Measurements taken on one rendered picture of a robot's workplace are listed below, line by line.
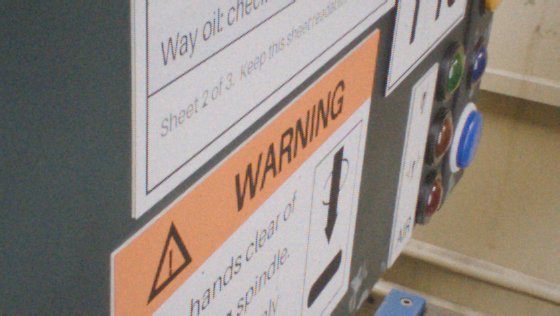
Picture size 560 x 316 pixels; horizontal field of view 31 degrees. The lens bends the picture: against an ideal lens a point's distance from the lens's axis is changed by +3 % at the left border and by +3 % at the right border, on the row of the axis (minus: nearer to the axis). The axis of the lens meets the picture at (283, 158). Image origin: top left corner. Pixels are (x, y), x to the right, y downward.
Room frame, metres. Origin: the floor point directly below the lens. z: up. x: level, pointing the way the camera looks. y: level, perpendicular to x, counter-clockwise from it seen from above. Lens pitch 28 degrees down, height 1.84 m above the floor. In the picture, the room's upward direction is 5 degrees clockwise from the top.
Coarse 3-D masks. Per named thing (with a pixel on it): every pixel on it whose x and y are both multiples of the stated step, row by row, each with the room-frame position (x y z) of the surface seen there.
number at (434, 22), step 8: (432, 0) 0.36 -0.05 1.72; (440, 0) 0.37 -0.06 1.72; (448, 0) 0.38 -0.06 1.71; (456, 0) 0.39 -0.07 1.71; (432, 8) 0.36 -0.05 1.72; (440, 8) 0.37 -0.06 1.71; (448, 8) 0.38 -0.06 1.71; (456, 8) 0.40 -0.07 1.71; (432, 16) 0.36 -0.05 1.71; (440, 16) 0.37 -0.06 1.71; (448, 16) 0.39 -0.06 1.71; (432, 24) 0.37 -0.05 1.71; (440, 24) 0.38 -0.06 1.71; (424, 32) 0.36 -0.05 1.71; (432, 32) 0.37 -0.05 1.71; (424, 40) 0.36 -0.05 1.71
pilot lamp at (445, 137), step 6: (450, 120) 0.40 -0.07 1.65; (444, 126) 0.40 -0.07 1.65; (450, 126) 0.40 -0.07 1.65; (444, 132) 0.40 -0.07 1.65; (450, 132) 0.40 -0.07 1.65; (444, 138) 0.40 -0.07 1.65; (450, 138) 0.40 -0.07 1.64; (438, 144) 0.39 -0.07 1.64; (444, 144) 0.40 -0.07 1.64; (450, 144) 0.40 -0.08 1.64; (438, 150) 0.39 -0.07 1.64; (444, 150) 0.40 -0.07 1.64; (438, 156) 0.40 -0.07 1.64
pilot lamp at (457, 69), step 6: (456, 54) 0.40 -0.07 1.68; (462, 54) 0.41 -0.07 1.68; (456, 60) 0.40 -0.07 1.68; (462, 60) 0.40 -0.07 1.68; (456, 66) 0.40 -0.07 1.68; (462, 66) 0.40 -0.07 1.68; (450, 72) 0.39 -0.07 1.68; (456, 72) 0.40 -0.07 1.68; (462, 72) 0.40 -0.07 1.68; (450, 78) 0.39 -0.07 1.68; (456, 78) 0.40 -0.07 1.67; (450, 84) 0.39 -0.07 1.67; (456, 84) 0.40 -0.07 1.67; (450, 90) 0.40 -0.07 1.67
